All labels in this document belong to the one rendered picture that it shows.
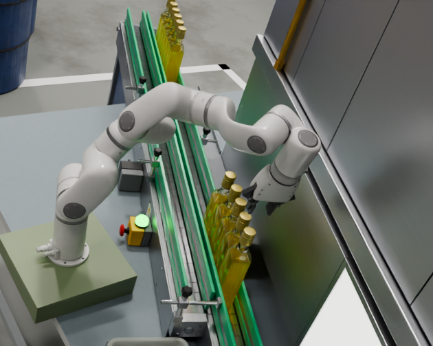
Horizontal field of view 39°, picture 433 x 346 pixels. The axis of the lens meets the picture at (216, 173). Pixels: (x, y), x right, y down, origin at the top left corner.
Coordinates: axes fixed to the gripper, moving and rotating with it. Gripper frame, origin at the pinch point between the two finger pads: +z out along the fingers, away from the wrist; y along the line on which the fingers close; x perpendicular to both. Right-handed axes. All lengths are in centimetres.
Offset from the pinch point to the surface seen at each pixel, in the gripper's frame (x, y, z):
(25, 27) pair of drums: -211, 57, 143
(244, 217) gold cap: -2.5, 0.4, 9.9
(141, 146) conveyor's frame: -60, 15, 56
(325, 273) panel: 20.1, -12.2, -3.1
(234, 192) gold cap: -13.2, 0.5, 13.6
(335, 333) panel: 34.3, -12.5, -0.8
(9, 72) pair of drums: -195, 64, 166
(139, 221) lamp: -23, 20, 48
